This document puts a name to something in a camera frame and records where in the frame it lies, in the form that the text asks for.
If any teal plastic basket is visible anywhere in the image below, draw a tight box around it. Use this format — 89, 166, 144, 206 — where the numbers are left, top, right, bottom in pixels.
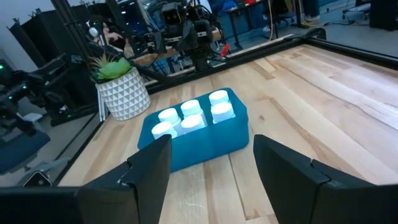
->
137, 87, 250, 174

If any white pill bottle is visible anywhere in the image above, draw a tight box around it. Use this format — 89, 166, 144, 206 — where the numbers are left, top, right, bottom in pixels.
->
150, 121, 178, 140
157, 108, 182, 125
180, 99, 205, 118
208, 89, 231, 106
210, 101, 236, 124
180, 114, 206, 134

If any small grey device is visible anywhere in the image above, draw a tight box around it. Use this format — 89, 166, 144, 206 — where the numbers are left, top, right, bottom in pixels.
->
22, 170, 53, 188

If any yellow hanging cable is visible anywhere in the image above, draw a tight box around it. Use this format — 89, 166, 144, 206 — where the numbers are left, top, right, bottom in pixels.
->
267, 0, 275, 41

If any black background table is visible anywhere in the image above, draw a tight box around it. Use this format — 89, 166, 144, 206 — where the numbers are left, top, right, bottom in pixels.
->
223, 0, 301, 48

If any green succulent in white pot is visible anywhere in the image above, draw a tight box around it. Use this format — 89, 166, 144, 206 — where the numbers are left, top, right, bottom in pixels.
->
88, 52, 152, 121

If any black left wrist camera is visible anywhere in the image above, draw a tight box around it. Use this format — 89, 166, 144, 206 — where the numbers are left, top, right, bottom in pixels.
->
161, 4, 184, 27

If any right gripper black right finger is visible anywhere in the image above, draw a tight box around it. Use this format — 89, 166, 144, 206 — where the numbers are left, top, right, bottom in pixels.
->
252, 134, 398, 224

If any blue seat cushion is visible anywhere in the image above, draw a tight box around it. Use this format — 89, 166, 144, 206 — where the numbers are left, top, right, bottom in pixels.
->
0, 129, 51, 175

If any black panel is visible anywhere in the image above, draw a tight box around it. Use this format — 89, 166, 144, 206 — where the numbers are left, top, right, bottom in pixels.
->
8, 9, 65, 73

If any black robot with green lights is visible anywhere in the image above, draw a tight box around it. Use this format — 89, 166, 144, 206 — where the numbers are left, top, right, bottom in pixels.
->
0, 55, 98, 127

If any black crate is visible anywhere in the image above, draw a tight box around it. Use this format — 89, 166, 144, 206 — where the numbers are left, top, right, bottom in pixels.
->
369, 0, 398, 31

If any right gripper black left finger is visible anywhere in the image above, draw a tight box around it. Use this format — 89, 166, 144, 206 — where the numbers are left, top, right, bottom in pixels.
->
0, 134, 173, 224

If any person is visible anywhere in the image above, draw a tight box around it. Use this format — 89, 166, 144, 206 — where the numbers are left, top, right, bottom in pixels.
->
85, 17, 130, 52

